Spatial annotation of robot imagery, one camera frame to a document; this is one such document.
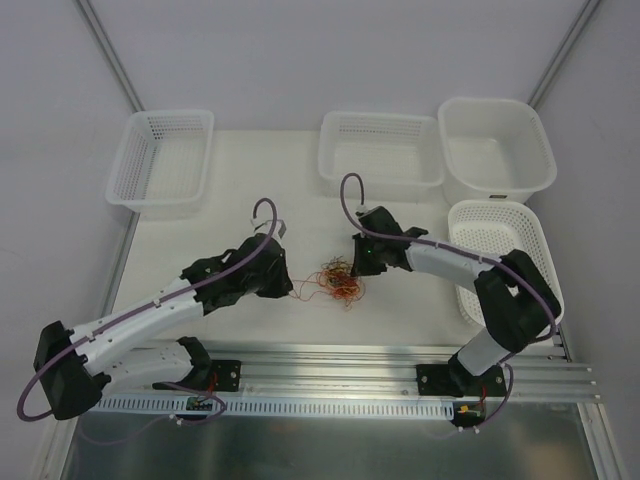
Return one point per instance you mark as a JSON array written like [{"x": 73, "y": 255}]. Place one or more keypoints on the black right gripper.
[{"x": 362, "y": 257}]

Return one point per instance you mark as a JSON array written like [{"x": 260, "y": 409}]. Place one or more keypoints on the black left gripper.
[{"x": 275, "y": 279}]

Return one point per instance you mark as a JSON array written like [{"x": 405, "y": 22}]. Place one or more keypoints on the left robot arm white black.
[{"x": 78, "y": 367}]

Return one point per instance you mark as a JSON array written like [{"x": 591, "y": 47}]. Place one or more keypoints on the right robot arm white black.
[{"x": 518, "y": 305}]

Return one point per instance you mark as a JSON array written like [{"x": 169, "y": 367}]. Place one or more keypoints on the white perforated basket middle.
[{"x": 399, "y": 157}]

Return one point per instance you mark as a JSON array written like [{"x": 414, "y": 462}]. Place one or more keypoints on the white perforated basket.
[
  {"x": 399, "y": 157},
  {"x": 161, "y": 165}
]

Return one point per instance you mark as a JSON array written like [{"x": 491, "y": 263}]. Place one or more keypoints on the white round-hole basket right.
[{"x": 498, "y": 227}]

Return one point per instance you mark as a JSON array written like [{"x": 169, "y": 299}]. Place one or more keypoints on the white perforated basket left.
[{"x": 161, "y": 165}]

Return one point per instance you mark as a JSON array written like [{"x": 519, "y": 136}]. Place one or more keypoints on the white solid plastic tub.
[{"x": 493, "y": 149}]

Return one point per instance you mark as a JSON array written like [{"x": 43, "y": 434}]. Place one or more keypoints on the white slotted cable duct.
[{"x": 189, "y": 405}]

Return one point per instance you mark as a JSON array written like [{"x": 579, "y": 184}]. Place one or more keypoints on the aluminium mounting rail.
[{"x": 389, "y": 372}]

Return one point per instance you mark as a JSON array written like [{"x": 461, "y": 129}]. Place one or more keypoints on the left aluminium frame post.
[{"x": 101, "y": 38}]

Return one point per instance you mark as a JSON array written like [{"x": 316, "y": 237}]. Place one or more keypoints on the aluminium frame post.
[
  {"x": 101, "y": 38},
  {"x": 569, "y": 41}
]

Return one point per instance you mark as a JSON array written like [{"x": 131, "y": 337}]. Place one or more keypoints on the right aluminium frame post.
[{"x": 569, "y": 41}]

